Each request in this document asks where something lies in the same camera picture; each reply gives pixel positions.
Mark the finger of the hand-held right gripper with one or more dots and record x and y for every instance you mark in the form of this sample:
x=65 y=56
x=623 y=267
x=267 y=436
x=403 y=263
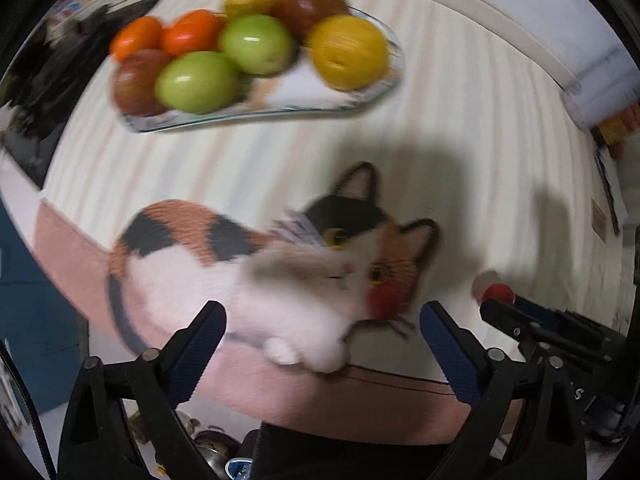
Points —
x=502 y=312
x=537 y=310

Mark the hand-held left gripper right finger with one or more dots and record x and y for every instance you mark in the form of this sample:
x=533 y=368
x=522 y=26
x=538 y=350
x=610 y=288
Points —
x=450 y=350

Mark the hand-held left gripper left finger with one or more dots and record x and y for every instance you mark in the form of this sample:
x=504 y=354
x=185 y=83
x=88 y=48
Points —
x=195 y=355

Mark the red cherry tomato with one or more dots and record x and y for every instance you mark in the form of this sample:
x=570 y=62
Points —
x=498 y=292
x=382 y=302

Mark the green apple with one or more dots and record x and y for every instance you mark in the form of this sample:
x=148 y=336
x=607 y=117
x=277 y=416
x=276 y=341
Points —
x=197 y=82
x=257 y=42

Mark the floral oval ceramic plate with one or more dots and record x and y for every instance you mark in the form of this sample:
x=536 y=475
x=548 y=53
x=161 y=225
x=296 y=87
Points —
x=280 y=95

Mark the dark red round fruit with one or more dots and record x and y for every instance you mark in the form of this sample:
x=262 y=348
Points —
x=141 y=80
x=312 y=7

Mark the large yellow citrus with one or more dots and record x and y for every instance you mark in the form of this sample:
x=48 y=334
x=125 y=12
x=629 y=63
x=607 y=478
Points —
x=349 y=52

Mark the orange tangerine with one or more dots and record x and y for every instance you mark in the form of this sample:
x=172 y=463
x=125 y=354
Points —
x=136 y=36
x=192 y=31

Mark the small brown card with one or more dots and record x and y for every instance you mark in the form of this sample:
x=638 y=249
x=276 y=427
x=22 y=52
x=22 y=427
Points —
x=598 y=219

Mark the calico cat shaped mat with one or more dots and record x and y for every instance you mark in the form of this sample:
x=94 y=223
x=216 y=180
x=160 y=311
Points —
x=280 y=270

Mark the white phone with dark case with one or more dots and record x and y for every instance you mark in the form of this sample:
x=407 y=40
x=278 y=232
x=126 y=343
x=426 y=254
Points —
x=609 y=190

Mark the person's dark trousers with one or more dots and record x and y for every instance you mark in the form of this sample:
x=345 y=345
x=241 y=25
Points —
x=350 y=452

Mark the striped table cloth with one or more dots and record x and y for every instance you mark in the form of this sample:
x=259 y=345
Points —
x=450 y=170

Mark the blue kitchen cabinet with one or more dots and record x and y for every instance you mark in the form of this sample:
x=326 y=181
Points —
x=35 y=320

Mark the black gas stove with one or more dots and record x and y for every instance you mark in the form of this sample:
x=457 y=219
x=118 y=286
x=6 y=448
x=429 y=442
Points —
x=55 y=75

